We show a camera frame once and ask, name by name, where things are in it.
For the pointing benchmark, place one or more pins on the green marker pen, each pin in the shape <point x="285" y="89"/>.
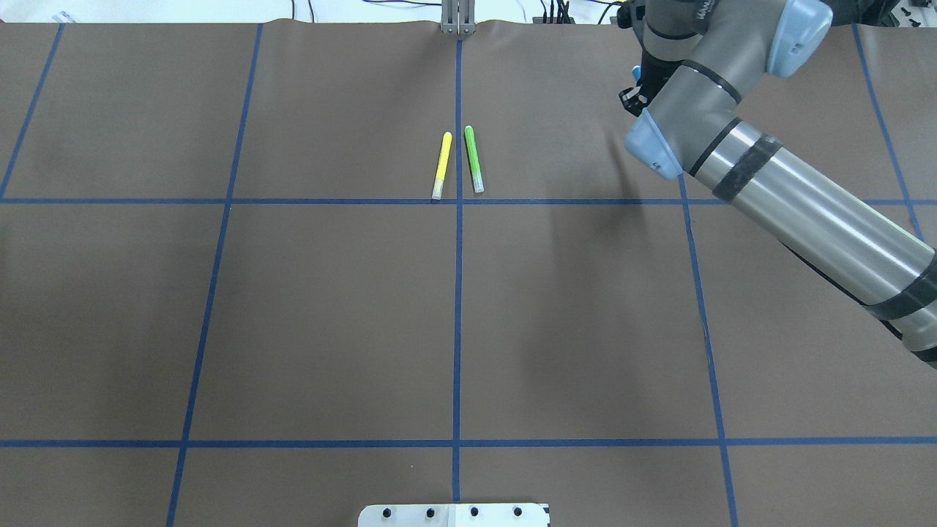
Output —
<point x="472" y="151"/>

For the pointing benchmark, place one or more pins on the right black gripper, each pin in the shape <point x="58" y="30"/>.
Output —
<point x="631" y="100"/>

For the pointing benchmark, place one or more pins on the yellow marker pen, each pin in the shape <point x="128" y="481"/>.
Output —
<point x="442" y="166"/>

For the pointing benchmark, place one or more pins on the white pedestal column base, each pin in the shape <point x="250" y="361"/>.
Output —
<point x="470" y="514"/>

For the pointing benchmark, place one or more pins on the grey aluminium frame post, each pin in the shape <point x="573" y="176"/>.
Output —
<point x="458" y="17"/>

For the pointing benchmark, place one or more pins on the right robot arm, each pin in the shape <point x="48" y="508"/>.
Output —
<point x="699" y="60"/>

